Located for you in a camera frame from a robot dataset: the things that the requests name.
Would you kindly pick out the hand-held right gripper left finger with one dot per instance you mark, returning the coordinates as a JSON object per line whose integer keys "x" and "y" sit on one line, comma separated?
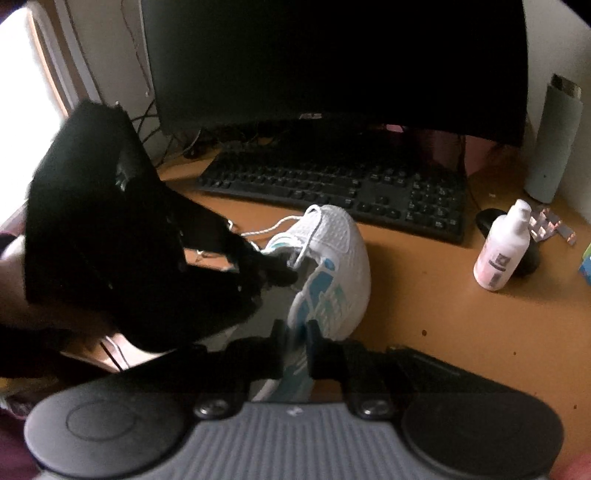
{"x": 280, "y": 341}

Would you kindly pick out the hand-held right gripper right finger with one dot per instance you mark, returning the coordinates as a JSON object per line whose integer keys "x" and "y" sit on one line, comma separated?
{"x": 314, "y": 346}

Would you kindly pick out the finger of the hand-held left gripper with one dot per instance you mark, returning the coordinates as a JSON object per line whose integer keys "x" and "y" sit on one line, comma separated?
{"x": 217, "y": 228}
{"x": 217, "y": 286}

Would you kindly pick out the white shoelace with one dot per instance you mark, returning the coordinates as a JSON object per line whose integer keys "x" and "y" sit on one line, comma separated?
{"x": 263, "y": 232}

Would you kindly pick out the white mesh sneaker blue stripes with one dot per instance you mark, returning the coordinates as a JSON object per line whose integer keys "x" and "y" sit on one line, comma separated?
{"x": 344, "y": 258}

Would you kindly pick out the black keyboard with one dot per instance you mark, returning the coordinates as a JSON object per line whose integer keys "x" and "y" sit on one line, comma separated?
{"x": 332, "y": 184}

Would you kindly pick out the black computer monitor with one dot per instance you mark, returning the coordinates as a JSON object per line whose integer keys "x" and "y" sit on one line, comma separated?
{"x": 323, "y": 60}

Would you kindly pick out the white spray bottle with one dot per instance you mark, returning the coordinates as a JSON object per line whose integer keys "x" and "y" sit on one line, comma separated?
{"x": 501, "y": 254}

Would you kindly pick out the black computer mouse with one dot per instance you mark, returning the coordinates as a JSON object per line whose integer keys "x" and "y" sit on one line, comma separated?
{"x": 489, "y": 219}

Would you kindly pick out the person's maroon clothing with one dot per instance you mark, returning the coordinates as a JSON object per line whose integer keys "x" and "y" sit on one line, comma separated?
{"x": 14, "y": 443}

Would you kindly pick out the silver blister pill pack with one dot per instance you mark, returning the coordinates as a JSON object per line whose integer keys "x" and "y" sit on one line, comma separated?
{"x": 549, "y": 226}

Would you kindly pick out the blue medicine box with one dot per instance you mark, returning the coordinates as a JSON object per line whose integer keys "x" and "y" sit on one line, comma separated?
{"x": 586, "y": 272}

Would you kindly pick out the grey thermos bottle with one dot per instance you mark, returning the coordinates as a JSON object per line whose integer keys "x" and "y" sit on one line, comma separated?
{"x": 551, "y": 138}

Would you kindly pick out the wooden window frame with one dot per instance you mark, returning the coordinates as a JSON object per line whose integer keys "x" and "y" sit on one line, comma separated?
{"x": 60, "y": 69}

